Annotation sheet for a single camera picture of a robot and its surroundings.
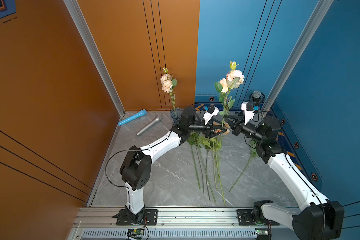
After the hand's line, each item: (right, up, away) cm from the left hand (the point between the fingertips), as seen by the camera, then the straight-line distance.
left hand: (224, 126), depth 72 cm
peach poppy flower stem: (+3, -12, +26) cm, 29 cm away
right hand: (0, +4, -2) cm, 5 cm away
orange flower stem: (-14, -13, +28) cm, 34 cm away
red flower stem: (-4, -13, +27) cm, 30 cm away
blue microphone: (-54, +10, +44) cm, 70 cm away
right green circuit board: (+18, -50, -1) cm, 53 cm away
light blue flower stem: (-7, -25, +18) cm, 32 cm away
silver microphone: (-39, +6, +41) cm, 57 cm away
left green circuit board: (-42, -51, 0) cm, 66 cm away
